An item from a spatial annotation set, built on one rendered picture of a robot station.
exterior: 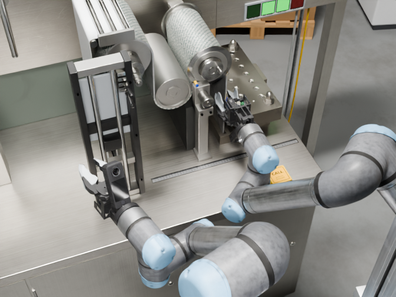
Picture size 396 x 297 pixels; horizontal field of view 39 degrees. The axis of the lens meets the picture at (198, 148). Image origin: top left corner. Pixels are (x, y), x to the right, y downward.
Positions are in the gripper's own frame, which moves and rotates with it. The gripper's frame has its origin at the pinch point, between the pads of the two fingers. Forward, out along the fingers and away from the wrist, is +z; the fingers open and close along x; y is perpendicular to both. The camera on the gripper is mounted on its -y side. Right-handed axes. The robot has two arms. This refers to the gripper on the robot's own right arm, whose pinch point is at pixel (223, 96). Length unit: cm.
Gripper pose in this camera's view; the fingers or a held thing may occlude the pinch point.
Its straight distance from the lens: 189.7
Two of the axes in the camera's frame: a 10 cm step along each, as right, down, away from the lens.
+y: 0.0, -6.9, -7.3
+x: -9.4, 2.5, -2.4
